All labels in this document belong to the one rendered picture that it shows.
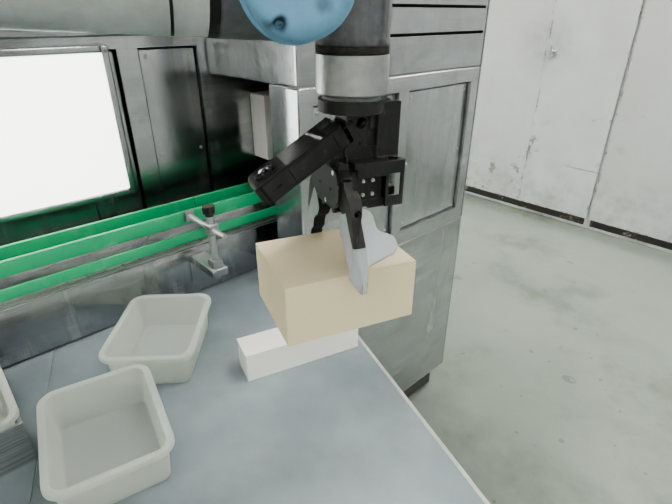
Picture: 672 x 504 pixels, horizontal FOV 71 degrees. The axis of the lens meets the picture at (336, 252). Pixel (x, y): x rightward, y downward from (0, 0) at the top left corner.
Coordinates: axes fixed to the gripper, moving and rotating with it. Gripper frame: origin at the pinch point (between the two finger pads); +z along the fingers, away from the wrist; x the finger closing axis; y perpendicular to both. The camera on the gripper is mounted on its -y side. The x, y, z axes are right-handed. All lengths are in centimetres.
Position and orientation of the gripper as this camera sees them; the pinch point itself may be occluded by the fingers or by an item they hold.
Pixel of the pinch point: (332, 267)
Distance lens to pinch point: 57.6
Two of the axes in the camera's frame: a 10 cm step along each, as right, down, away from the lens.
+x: -4.0, -4.1, 8.2
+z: -0.1, 8.9, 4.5
